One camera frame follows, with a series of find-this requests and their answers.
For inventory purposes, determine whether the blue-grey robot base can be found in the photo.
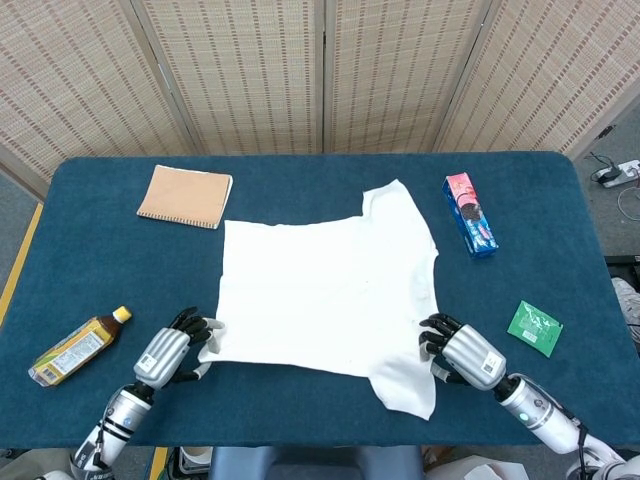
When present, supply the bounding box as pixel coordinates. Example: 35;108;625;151
208;444;424;480

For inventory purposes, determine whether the white power strip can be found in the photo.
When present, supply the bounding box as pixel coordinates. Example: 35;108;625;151
594;159;640;189

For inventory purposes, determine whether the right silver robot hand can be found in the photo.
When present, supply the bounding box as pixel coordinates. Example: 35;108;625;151
417;313;507;391

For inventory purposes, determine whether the yellow-capped tea bottle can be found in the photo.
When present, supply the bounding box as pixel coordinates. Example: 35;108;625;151
28;305;133;387

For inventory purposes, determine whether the tan spiral notebook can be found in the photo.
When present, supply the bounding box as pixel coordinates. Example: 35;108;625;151
135;164;234;231

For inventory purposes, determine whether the white floor cable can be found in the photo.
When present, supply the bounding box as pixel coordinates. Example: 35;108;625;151
617;185;640;221

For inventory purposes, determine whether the woven bamboo folding screen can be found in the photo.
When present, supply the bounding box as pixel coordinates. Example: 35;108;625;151
0;0;640;201

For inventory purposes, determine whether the black stand base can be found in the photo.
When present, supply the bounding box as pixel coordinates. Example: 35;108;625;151
604;254;640;281

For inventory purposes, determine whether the green sachet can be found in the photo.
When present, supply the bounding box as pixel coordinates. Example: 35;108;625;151
506;299;565;358

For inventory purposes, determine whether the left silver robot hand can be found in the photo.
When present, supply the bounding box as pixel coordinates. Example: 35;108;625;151
132;307;226;390

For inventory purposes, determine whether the blue cookie box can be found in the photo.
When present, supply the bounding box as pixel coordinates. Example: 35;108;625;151
441;172;500;260

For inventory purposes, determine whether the white t-shirt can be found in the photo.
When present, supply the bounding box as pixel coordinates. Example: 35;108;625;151
198;177;441;421

